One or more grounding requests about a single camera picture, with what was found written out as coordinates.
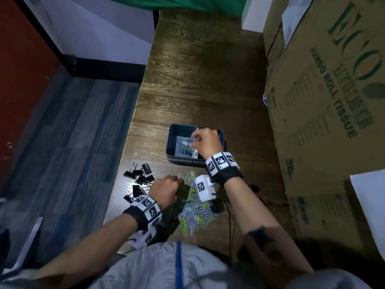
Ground blue lanyard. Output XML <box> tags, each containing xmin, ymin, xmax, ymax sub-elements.
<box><xmin>175</xmin><ymin>241</ymin><xmax>185</xmax><ymax>289</ymax></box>

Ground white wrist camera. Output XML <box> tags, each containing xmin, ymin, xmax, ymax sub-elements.
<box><xmin>195</xmin><ymin>174</ymin><xmax>218</xmax><ymax>203</ymax></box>
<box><xmin>128</xmin><ymin>220</ymin><xmax>162</xmax><ymax>251</ymax></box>

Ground grey shirt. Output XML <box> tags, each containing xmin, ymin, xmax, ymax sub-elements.
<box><xmin>87</xmin><ymin>241</ymin><xmax>373</xmax><ymax>289</ymax></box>

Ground pile of coloured paper clips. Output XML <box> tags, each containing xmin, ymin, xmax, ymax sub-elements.
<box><xmin>177</xmin><ymin>170</ymin><xmax>219</xmax><ymax>237</ymax></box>

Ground dark blue plastic tray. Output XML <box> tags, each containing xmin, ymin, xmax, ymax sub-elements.
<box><xmin>166</xmin><ymin>123</ymin><xmax>227</xmax><ymax>168</ymax></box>

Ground person's right hand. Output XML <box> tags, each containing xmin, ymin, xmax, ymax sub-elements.
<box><xmin>190</xmin><ymin>128</ymin><xmax>224</xmax><ymax>160</ymax></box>

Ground person's left hand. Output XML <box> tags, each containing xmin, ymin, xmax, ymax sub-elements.
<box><xmin>148</xmin><ymin>175</ymin><xmax>184</xmax><ymax>210</ymax></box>

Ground paper clips inside tray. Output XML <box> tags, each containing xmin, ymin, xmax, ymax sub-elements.
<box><xmin>173</xmin><ymin>135</ymin><xmax>199</xmax><ymax>160</ymax></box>

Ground black marker wristband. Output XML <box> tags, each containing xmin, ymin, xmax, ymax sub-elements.
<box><xmin>205</xmin><ymin>152</ymin><xmax>243</xmax><ymax>187</ymax></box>
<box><xmin>123</xmin><ymin>195</ymin><xmax>163</xmax><ymax>231</ymax></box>

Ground green cloth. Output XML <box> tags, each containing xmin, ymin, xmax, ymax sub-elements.
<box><xmin>99</xmin><ymin>0</ymin><xmax>249</xmax><ymax>17</ymax></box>

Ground pile of black binder clips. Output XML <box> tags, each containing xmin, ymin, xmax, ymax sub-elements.
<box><xmin>123</xmin><ymin>162</ymin><xmax>156</xmax><ymax>204</ymax></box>

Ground person's left forearm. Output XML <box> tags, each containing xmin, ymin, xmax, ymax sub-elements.
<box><xmin>34</xmin><ymin>214</ymin><xmax>139</xmax><ymax>282</ymax></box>

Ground large printed cardboard box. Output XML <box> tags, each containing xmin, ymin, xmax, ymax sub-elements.
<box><xmin>262</xmin><ymin>0</ymin><xmax>385</xmax><ymax>264</ymax></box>

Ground person's right forearm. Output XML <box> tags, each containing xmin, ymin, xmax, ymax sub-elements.
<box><xmin>224</xmin><ymin>177</ymin><xmax>314</xmax><ymax>282</ymax></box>

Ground white paper sheet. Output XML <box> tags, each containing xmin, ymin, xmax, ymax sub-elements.
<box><xmin>350</xmin><ymin>169</ymin><xmax>385</xmax><ymax>262</ymax></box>

